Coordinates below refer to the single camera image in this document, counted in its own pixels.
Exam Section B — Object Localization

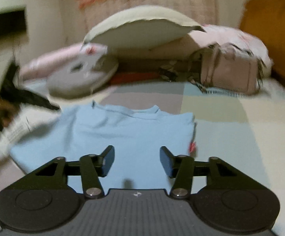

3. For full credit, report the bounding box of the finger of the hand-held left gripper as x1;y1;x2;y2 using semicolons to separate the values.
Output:
20;90;60;111

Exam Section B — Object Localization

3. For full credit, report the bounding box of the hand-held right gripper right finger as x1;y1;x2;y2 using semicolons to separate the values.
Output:
159;146;252;199

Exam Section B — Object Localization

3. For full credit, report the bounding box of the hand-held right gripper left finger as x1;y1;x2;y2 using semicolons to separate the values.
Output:
34;145;115;199

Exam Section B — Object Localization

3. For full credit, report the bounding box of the light blue long-sleeve shirt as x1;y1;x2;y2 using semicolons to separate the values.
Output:
10;104;198;193

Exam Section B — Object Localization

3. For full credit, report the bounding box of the white printed cloth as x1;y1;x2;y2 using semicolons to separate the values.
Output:
0;113;32;168

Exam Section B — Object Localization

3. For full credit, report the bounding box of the grey round cushion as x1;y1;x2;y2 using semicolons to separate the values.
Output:
47;52;119;99

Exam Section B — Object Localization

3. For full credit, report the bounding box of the orange-red cloth roll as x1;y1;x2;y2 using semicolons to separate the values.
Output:
110;72;165;85

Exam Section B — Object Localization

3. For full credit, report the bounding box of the patterned scarf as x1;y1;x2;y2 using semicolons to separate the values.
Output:
159;65;202;83

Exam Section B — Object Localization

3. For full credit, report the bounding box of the pink handbag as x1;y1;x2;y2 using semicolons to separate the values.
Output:
188;43;266;95

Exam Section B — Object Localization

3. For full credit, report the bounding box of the folded beige blanket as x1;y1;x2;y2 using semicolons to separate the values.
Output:
113;37;202;62

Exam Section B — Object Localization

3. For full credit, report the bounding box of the cream and green pillow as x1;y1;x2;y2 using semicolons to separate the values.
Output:
82;6;207;51

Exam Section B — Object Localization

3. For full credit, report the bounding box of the pink floral quilt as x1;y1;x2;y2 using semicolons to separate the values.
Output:
20;25;273;84

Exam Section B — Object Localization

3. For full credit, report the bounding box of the wooden headboard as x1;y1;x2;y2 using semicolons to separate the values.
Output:
239;0;285;89

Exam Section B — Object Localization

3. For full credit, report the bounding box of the black wall television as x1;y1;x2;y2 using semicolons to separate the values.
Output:
0;10;26;36

